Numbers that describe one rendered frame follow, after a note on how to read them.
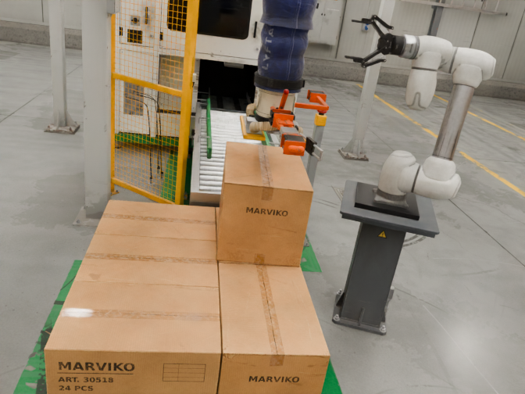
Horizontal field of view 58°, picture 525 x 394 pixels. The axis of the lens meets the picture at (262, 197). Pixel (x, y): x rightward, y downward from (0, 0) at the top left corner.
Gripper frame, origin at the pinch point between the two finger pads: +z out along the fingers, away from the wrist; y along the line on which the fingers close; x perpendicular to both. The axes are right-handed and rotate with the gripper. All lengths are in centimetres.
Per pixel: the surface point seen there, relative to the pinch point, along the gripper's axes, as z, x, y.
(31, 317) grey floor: 135, 21, 160
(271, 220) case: 20, 0, 81
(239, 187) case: 37, 0, 67
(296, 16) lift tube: 20.2, 16.8, -5.0
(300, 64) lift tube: 14.6, 20.4, 14.6
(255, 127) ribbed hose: 32, 9, 42
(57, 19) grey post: 209, 344, 42
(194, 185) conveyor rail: 57, 76, 100
